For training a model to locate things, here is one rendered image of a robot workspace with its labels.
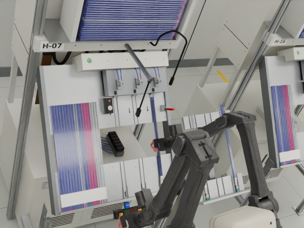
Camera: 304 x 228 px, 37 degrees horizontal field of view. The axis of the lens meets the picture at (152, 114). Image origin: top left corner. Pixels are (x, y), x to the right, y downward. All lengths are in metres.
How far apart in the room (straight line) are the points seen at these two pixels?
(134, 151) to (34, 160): 0.61
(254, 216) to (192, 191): 0.28
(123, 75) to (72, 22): 0.42
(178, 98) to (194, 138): 2.98
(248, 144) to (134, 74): 0.77
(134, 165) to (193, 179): 0.97
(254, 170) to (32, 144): 1.32
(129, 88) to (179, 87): 2.26
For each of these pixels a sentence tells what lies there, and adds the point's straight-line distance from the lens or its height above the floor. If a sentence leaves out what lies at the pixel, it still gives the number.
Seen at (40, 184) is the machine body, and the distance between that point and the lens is 2.56.
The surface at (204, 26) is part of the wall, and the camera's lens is 4.71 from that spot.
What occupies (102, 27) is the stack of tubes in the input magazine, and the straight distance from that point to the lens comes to 2.15.
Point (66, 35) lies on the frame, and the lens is 2.16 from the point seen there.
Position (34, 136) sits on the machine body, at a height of 0.62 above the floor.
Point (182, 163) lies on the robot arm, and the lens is 1.50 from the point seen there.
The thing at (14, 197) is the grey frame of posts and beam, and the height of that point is 0.23.
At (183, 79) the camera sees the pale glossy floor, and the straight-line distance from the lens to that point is 4.70.
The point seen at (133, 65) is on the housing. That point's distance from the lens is 2.34.
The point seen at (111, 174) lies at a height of 0.81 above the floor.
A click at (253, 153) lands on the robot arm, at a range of 1.88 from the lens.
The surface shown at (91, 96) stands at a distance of 2.31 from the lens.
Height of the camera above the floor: 2.52
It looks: 38 degrees down
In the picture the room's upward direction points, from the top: 21 degrees clockwise
